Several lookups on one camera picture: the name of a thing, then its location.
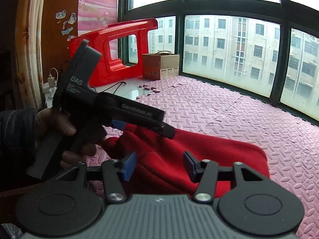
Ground brown cardboard box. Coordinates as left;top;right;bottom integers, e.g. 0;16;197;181
142;51;179;80

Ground cream curtain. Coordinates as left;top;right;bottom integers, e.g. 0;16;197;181
15;0;44;109

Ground black cable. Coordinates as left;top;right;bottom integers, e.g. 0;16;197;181
91;80;127;95

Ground pink foam floor mat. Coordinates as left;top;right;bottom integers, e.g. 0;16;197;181
97;76;318;238

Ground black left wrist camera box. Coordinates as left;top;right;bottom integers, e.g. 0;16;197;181
52;39;102;112

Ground red plastic stool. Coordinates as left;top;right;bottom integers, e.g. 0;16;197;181
69;18;158;87

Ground red embroidered pants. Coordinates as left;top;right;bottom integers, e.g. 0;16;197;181
101;122;270;199

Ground person's left hand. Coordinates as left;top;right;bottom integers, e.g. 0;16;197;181
33;108;106;168

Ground cartoon wall stickers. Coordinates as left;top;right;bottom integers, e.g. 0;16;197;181
55;10;77;42

